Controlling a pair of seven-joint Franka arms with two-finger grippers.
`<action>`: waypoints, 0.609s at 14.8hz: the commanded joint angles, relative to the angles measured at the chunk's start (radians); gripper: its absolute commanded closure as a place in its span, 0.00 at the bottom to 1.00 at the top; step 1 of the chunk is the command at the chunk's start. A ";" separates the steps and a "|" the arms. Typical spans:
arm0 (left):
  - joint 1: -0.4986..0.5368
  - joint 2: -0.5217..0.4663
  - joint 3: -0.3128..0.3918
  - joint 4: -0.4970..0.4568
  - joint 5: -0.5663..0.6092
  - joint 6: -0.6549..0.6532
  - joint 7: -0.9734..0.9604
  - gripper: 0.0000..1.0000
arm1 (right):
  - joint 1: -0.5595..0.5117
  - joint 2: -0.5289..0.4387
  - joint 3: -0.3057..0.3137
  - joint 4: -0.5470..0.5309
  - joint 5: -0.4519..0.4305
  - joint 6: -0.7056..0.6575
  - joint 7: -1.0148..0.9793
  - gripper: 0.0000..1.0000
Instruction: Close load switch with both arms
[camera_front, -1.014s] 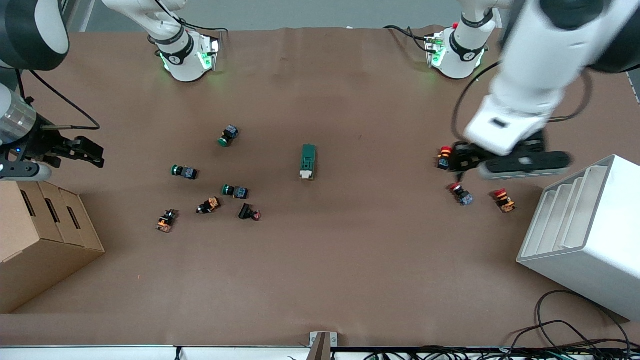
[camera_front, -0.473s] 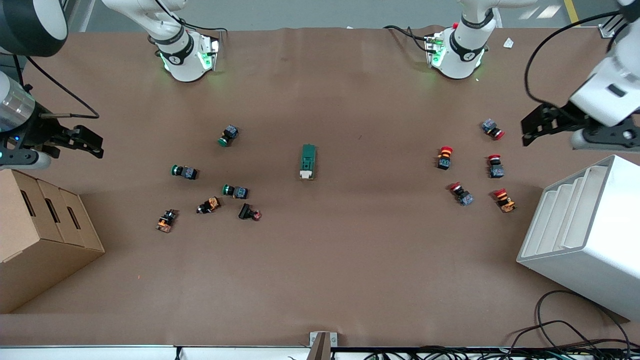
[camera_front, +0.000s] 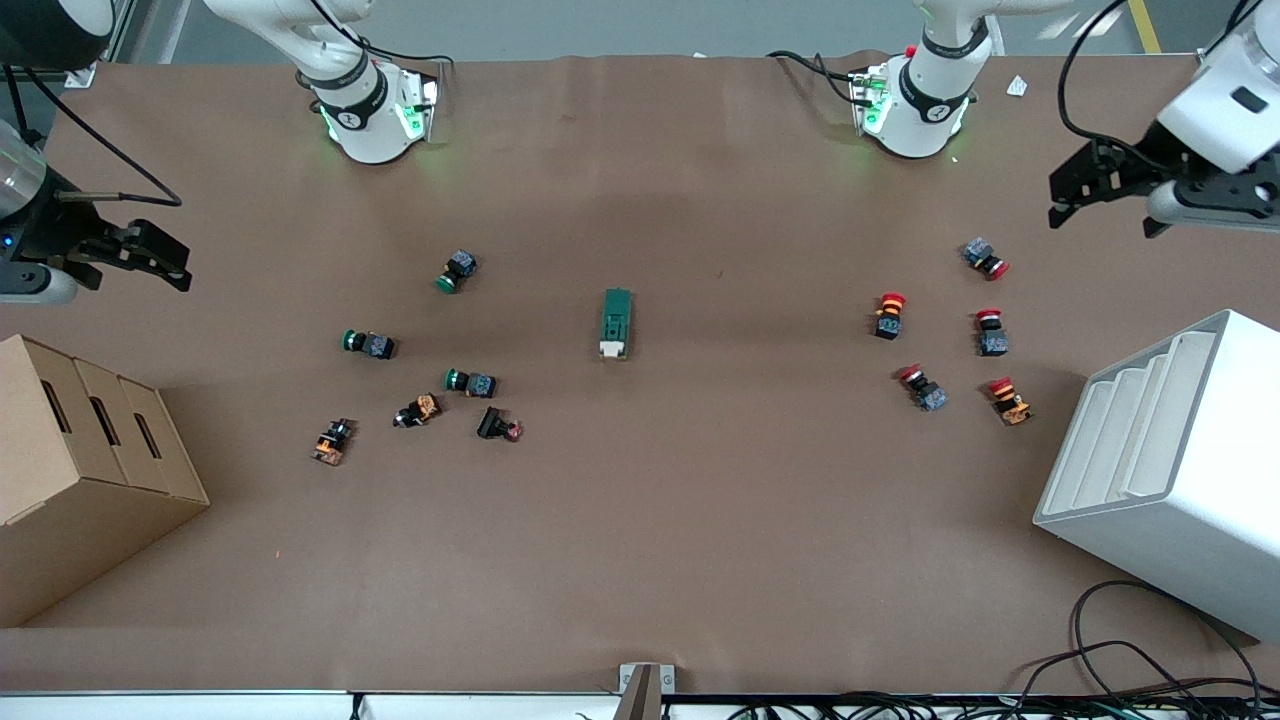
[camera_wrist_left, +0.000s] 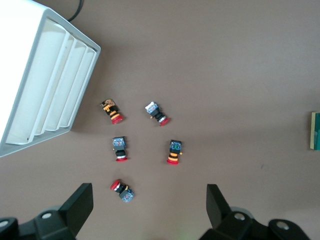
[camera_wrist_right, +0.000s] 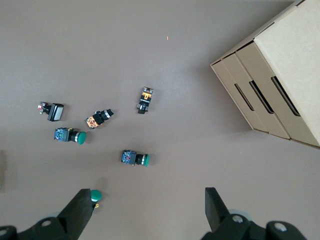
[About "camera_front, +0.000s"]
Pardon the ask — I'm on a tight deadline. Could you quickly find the aluminium frame profile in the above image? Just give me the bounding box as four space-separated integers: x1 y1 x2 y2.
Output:
1197 0 1263 78
60 0 139 89

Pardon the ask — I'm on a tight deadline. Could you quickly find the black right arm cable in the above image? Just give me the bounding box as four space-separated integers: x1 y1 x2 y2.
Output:
0 65 184 209

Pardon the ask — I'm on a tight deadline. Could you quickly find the brown table mat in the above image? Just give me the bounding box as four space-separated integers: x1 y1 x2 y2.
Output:
0 52 1280 694

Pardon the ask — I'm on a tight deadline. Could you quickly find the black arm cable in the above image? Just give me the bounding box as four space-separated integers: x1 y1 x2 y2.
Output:
1058 0 1246 153
0 65 184 209

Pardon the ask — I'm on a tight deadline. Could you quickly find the grey metal bracket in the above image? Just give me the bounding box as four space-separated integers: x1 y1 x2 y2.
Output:
612 663 677 720

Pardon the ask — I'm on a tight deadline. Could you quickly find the black looping cable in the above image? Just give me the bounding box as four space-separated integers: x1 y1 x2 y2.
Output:
1018 580 1263 701

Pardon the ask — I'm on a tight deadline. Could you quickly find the brown cardboard box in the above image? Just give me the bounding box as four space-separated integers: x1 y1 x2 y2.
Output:
0 334 211 629

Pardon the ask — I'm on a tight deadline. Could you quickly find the green load switch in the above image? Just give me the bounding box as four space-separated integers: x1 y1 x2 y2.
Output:
598 288 635 362

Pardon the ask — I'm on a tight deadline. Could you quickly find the white table edge rail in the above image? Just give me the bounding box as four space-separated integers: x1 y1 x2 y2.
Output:
0 689 1280 720

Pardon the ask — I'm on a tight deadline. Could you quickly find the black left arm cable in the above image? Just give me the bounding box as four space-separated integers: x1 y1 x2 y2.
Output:
1058 0 1246 153

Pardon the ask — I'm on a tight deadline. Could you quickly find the white tiered organiser box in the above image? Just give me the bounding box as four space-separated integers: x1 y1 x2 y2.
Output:
1033 309 1280 643

